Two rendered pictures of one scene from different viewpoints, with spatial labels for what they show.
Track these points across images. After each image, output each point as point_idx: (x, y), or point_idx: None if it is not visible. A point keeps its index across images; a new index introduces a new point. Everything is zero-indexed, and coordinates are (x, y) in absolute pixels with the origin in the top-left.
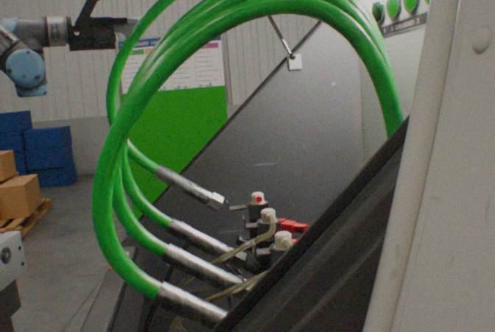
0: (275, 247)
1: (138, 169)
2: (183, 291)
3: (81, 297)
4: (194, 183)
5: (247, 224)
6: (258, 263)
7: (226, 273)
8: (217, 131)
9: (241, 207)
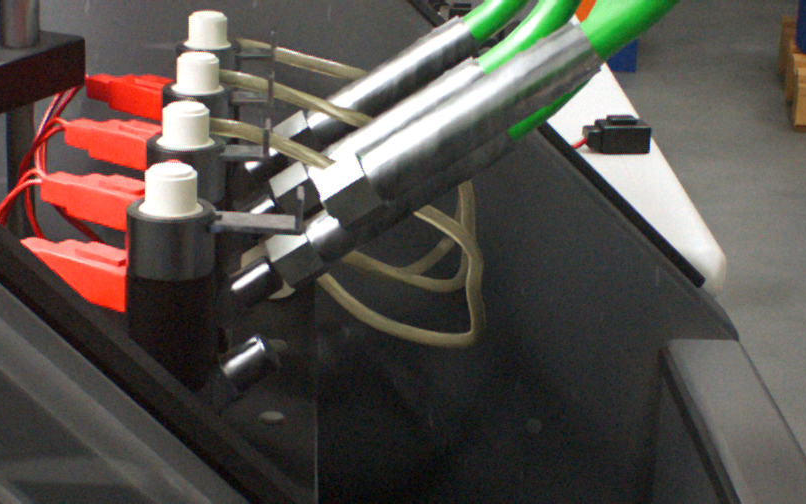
0: (220, 86)
1: None
2: (426, 35)
3: None
4: (432, 109)
5: (254, 151)
6: (227, 273)
7: (342, 138)
8: (223, 421)
9: (246, 213)
